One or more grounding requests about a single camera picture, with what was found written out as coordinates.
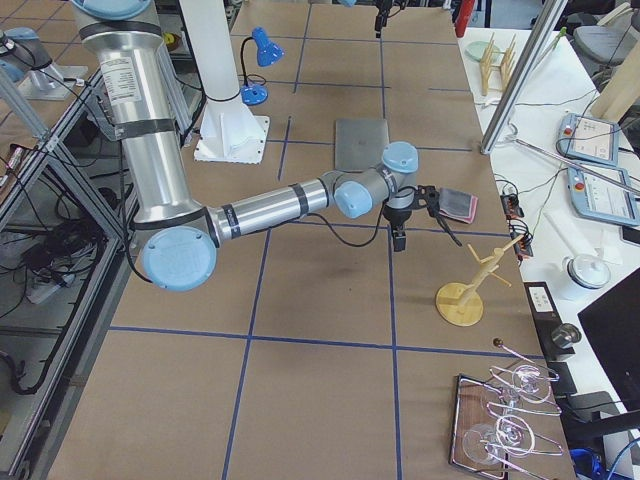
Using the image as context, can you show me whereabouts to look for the white kettle pot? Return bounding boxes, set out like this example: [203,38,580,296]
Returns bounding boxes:
[559,254,611,300]

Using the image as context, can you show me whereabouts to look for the wine glass rack tray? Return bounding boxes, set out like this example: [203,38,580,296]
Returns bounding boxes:
[448,338,565,479]

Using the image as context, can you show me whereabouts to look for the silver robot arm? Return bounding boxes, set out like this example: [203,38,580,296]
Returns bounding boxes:
[338,0,394,39]
[73,1,419,291]

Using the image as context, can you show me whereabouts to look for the light green plate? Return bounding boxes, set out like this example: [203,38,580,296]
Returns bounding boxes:
[464,41,502,62]

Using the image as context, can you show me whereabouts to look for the aluminium frame post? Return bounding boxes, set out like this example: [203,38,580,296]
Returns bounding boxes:
[480,0,567,155]

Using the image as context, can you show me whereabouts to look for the silver laptop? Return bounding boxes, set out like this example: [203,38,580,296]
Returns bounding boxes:
[334,118,389,173]

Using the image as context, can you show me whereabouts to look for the upper teach pendant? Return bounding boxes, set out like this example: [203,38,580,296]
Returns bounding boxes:
[556,113,620,166]

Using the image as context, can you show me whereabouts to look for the orange circuit board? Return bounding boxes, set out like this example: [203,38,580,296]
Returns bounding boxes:
[500,193,524,219]

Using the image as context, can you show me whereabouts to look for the grey folded cloth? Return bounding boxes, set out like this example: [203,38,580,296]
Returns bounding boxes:
[439,187,478,224]

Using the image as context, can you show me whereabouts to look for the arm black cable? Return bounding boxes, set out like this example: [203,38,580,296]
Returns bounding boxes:
[304,187,464,249]

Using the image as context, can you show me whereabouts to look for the teach pendant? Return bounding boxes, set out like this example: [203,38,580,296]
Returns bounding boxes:
[567,163,639,227]
[556,113,620,166]

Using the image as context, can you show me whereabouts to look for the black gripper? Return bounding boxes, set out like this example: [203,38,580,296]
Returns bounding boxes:
[382,197,413,252]
[374,0,392,37]

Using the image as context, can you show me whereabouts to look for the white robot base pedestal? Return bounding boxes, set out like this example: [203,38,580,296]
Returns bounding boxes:
[180,0,269,164]

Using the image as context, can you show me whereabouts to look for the wooden dish rack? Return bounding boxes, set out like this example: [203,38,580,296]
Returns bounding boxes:
[479,35,516,96]

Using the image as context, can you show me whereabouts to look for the blue desk lamp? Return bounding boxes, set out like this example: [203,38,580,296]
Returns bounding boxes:
[240,26,285,106]

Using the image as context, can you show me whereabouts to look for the black monitor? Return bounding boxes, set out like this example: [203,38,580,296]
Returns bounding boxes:
[578,280,639,410]

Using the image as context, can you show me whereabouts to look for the wooden mug tree stand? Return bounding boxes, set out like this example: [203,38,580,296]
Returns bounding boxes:
[435,235,522,327]

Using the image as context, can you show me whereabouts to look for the lower teach pendant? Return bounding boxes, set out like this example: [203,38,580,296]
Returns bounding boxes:
[567,163,639,227]

